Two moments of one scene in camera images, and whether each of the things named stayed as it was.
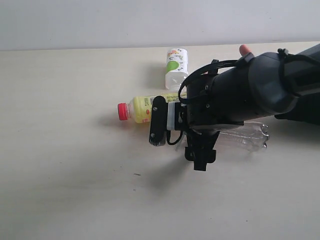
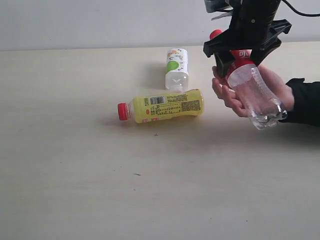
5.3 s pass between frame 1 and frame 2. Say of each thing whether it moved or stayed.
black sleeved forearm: stayed
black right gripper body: moved
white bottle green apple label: stayed
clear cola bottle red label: moved
